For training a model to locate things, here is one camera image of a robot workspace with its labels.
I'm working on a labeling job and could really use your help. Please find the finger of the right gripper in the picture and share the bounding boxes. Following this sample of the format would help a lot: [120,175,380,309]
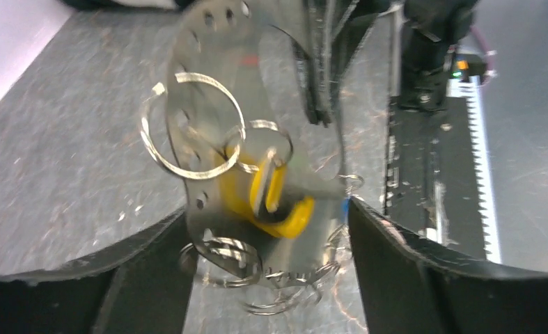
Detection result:
[293,1,329,125]
[320,1,389,127]

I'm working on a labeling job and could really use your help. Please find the black white checkered blanket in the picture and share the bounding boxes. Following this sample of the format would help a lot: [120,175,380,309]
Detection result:
[61,0,194,10]

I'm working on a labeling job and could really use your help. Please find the red wired circuit board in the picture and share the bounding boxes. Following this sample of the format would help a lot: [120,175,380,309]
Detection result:
[451,54,487,82]

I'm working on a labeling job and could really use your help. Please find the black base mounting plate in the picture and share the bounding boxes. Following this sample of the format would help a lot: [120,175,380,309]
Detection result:
[386,97,487,260]

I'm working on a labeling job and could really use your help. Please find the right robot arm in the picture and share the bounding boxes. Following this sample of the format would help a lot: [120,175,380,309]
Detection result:
[306,0,476,126]

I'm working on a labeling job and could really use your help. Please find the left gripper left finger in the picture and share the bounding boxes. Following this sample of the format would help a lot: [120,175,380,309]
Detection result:
[0,209,192,333]

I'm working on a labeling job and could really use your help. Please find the blue capped key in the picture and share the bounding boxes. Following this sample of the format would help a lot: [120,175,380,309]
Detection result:
[342,196,351,223]

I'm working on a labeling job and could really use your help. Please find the yellow capped key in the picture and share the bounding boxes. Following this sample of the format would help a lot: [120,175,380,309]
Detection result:
[219,147,315,239]

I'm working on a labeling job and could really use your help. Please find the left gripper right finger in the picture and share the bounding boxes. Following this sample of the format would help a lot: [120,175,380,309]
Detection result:
[348,200,548,333]

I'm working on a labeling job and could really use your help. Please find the metal keyring plate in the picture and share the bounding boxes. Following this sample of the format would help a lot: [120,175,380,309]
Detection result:
[139,1,363,315]

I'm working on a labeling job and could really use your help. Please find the white slotted cable duct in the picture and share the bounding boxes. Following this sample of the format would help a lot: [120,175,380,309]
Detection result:
[448,76,502,264]

